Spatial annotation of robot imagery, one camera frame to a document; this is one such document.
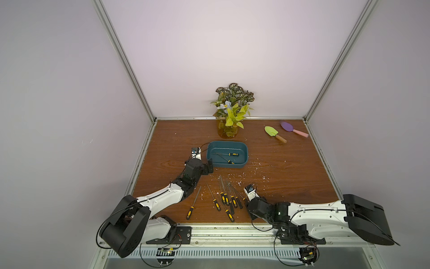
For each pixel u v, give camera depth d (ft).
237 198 2.73
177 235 2.24
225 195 2.79
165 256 2.36
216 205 2.66
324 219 1.53
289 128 3.75
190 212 2.60
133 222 1.37
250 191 2.38
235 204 2.67
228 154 3.29
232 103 3.18
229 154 3.29
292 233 2.39
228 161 3.20
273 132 3.72
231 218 2.54
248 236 2.47
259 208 2.00
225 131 3.61
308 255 2.28
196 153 2.48
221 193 2.80
